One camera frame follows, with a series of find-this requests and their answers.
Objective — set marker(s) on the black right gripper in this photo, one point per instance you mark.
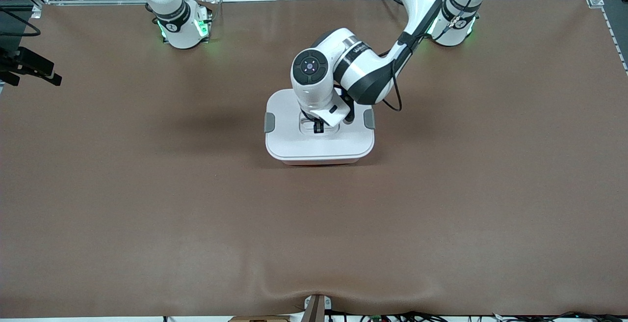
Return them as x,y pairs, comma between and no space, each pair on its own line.
24,62

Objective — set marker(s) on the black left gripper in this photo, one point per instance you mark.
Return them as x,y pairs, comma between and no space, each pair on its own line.
318,126

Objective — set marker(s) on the white storage box body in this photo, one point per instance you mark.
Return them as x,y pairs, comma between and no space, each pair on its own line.
321,163

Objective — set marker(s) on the camera mounting post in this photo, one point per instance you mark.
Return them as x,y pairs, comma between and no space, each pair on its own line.
316,309

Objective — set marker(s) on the brown table mat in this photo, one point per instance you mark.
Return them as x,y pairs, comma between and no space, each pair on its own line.
314,233

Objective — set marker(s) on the brown cardboard piece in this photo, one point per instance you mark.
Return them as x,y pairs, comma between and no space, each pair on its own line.
260,319

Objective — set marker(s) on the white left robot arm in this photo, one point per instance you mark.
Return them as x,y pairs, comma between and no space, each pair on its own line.
363,67

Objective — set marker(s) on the grey box latch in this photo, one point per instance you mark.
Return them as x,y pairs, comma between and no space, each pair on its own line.
269,122
369,119

